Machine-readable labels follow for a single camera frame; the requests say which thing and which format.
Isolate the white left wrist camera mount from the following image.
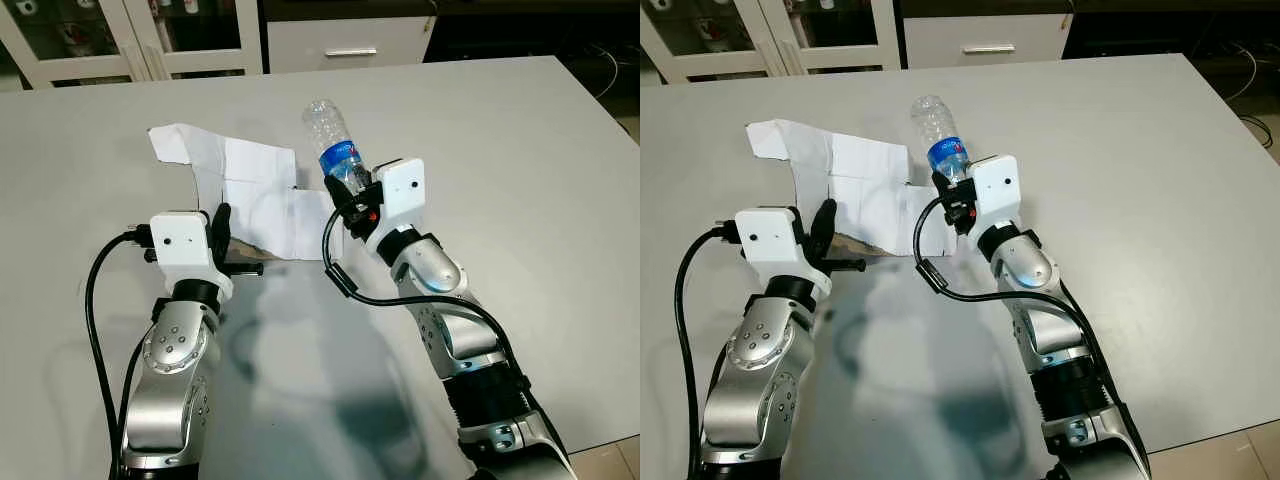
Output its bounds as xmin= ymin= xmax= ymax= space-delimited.
xmin=733 ymin=207 xmax=833 ymax=296
xmin=148 ymin=212 xmax=236 ymax=301

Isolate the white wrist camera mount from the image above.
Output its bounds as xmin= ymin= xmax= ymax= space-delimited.
xmin=362 ymin=157 xmax=426 ymax=251
xmin=965 ymin=155 xmax=1021 ymax=226
xmin=148 ymin=212 xmax=236 ymax=301
xmin=733 ymin=207 xmax=833 ymax=296

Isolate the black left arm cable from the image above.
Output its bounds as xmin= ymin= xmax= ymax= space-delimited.
xmin=85 ymin=228 xmax=156 ymax=480
xmin=672 ymin=225 xmax=741 ymax=480

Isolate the white crumpled paper sheet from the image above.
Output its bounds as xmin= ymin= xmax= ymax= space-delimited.
xmin=747 ymin=120 xmax=946 ymax=256
xmin=148 ymin=123 xmax=346 ymax=263

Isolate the clear bottle blue label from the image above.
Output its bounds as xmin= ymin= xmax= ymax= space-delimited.
xmin=302 ymin=98 xmax=376 ymax=196
xmin=910 ymin=95 xmax=973 ymax=186

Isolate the white glass door cabinet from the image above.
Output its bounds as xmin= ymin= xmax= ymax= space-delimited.
xmin=0 ymin=0 xmax=266 ymax=91
xmin=640 ymin=0 xmax=901 ymax=86

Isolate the white drawer unit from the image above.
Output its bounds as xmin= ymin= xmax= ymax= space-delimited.
xmin=900 ymin=12 xmax=1076 ymax=69
xmin=265 ymin=15 xmax=441 ymax=73

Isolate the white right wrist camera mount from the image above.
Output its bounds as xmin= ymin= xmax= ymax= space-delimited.
xmin=362 ymin=157 xmax=426 ymax=251
xmin=965 ymin=155 xmax=1021 ymax=226

